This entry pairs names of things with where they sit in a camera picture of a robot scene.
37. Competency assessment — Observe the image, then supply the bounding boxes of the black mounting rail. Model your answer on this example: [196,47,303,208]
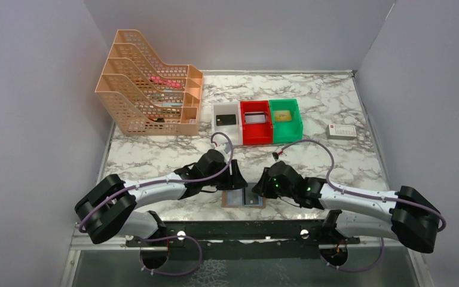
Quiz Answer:
[126,219,360,261]

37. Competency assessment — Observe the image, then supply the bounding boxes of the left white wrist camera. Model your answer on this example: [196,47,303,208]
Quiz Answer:
[221,143,232,154]

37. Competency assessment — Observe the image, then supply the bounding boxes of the light blue credit card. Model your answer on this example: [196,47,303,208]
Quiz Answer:
[223,190,243,207]

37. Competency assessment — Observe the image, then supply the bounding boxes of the aluminium frame rail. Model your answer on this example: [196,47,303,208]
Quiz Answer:
[69,219,423,251]

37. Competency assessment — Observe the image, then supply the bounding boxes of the white card in red bin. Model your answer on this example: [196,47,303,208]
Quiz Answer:
[244,112,267,124]

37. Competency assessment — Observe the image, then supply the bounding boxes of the white plastic bin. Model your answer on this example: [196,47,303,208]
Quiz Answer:
[211,101,243,146]

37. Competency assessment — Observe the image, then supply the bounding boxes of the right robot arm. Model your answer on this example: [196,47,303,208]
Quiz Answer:
[252,161,441,254]

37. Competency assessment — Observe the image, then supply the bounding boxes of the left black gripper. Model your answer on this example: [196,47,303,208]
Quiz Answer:
[203,160,248,191]

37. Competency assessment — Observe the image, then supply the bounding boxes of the green plastic bin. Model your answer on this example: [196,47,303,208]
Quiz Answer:
[268,99,303,144]

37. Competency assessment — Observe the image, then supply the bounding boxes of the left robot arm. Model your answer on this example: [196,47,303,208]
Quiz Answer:
[74,149,248,244]

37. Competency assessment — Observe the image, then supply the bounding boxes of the red black stamp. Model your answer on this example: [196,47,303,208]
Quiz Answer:
[151,117,166,123]

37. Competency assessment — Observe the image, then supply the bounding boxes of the pink items in organizer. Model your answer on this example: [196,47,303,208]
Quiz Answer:
[149,76,182,90]

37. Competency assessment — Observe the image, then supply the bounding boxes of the black credit card from holder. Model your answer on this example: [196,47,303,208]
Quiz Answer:
[243,189,263,207]

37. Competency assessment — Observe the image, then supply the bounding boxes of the gold card in green bin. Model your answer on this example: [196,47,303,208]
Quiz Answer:
[274,110,292,122]

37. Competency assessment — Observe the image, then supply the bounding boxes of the peach plastic file organizer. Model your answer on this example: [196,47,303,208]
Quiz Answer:
[95,29,204,136]

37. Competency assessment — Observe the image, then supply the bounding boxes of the white box with red label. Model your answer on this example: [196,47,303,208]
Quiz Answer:
[326,124,357,140]

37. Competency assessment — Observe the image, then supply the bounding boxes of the red plastic bin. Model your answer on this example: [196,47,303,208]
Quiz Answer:
[240,100,273,145]

